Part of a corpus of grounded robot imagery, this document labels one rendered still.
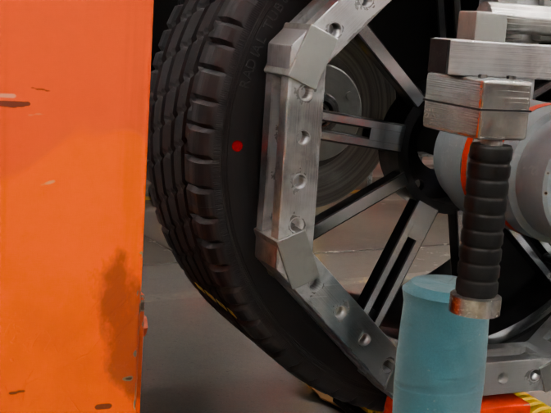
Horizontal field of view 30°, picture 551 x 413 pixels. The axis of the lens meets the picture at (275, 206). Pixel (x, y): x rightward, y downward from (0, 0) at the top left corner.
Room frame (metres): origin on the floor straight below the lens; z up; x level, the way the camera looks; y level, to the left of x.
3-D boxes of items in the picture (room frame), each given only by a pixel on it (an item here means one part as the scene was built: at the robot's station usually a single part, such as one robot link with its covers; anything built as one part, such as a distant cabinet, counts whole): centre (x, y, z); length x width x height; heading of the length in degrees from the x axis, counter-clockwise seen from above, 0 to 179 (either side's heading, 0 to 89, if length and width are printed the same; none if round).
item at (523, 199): (1.08, -0.27, 0.85); 0.21 x 0.14 x 0.14; 23
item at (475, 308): (0.86, -0.18, 0.83); 0.04 x 0.04 x 0.16
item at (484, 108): (0.89, -0.17, 0.93); 0.09 x 0.05 x 0.05; 23
